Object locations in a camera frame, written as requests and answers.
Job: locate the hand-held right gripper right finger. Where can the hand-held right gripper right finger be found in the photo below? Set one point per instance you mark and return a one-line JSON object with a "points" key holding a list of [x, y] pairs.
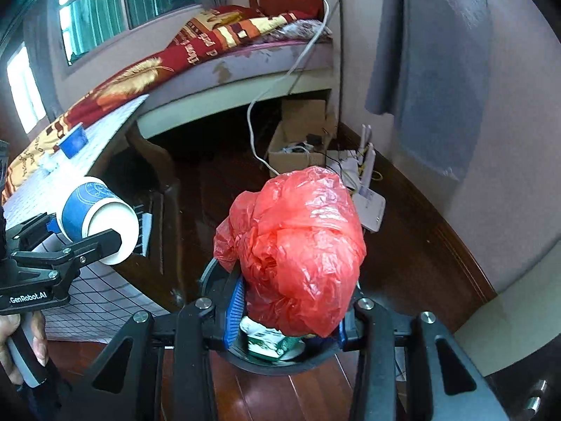
{"points": [[344, 333]]}

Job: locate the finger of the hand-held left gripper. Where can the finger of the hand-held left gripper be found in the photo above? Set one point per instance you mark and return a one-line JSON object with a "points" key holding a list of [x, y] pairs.
{"points": [[74, 254], [35, 228]]}

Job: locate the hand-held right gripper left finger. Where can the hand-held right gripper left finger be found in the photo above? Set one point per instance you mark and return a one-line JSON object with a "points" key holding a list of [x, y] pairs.
{"points": [[234, 311]]}

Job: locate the green box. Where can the green box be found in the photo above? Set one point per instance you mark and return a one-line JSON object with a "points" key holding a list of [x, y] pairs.
{"points": [[263, 344]]}

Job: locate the blue paper cup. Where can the blue paper cup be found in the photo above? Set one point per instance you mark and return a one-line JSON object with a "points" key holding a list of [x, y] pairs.
{"points": [[83, 210]]}

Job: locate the black trash bin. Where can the black trash bin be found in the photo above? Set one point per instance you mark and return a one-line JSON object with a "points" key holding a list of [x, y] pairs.
{"points": [[263, 366]]}

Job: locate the red plastic bag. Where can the red plastic bag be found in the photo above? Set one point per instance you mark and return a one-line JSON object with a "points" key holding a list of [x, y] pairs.
{"points": [[298, 245]]}

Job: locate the person's left hand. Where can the person's left hand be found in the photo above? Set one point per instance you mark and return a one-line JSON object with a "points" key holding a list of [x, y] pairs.
{"points": [[38, 333]]}

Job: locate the small clear plastic wrap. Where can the small clear plastic wrap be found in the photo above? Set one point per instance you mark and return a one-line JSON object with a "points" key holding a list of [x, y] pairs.
{"points": [[49, 164]]}

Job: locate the small blue bowl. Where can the small blue bowl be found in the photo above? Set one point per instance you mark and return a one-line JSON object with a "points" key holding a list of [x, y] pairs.
{"points": [[72, 142]]}

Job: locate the wooden table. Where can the wooden table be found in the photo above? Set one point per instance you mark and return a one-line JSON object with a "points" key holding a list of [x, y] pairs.
{"points": [[157, 210]]}

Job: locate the checked white tablecloth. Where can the checked white tablecloth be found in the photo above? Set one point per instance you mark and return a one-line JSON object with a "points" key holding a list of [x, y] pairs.
{"points": [[109, 127]]}

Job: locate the white router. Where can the white router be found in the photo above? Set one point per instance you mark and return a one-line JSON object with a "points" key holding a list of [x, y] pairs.
{"points": [[370, 210]]}

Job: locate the small side window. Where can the small side window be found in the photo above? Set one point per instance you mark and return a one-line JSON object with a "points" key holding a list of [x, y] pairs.
{"points": [[24, 92]]}

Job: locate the white network box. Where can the white network box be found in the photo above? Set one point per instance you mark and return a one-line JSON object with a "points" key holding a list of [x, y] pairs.
{"points": [[344, 171]]}

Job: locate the red yellow printed blanket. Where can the red yellow printed blanket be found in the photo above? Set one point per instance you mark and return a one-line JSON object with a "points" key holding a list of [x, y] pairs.
{"points": [[144, 70]]}

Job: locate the cardboard box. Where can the cardboard box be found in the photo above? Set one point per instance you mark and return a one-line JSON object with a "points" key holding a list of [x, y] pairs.
{"points": [[302, 118]]}

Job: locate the large window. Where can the large window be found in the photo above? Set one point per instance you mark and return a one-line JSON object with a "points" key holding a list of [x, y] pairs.
{"points": [[114, 4]]}

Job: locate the grey bed mattress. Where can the grey bed mattress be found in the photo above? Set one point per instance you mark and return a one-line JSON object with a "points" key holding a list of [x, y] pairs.
{"points": [[263, 61]]}

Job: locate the floral pillow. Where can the floral pillow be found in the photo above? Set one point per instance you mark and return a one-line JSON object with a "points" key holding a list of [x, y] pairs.
{"points": [[302, 30]]}

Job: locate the white bed frame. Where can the white bed frame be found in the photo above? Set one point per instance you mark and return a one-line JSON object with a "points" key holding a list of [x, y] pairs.
{"points": [[219, 105]]}

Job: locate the grey wall curtain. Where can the grey wall curtain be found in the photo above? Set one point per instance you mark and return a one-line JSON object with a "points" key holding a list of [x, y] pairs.
{"points": [[434, 61]]}

